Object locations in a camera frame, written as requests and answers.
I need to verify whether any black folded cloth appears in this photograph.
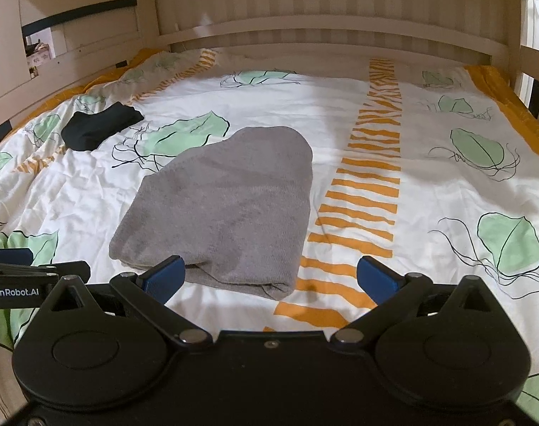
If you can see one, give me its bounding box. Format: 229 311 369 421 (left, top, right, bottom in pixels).
61 102 145 152

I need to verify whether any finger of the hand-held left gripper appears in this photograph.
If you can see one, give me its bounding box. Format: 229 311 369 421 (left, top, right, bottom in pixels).
27 261 91 284
0 248 35 268

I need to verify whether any grey knit hoodie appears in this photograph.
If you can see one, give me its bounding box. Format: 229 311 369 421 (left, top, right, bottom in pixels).
109 125 315 301

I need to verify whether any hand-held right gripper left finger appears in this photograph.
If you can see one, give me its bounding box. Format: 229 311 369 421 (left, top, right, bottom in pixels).
39 255 213 350

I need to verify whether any wooden bed frame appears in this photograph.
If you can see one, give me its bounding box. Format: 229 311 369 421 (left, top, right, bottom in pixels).
0 0 539 138

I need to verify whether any white leaf-print duvet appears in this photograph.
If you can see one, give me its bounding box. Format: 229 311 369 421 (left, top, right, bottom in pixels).
0 47 539 426

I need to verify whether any small shelf clutter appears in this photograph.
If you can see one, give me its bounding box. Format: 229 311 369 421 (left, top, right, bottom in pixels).
24 40 55 78

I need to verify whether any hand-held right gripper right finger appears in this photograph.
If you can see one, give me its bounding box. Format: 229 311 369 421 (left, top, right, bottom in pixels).
331 256 505 349

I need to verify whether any yellow bed sheet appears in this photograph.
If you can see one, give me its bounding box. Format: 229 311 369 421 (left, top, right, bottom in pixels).
0 47 539 156

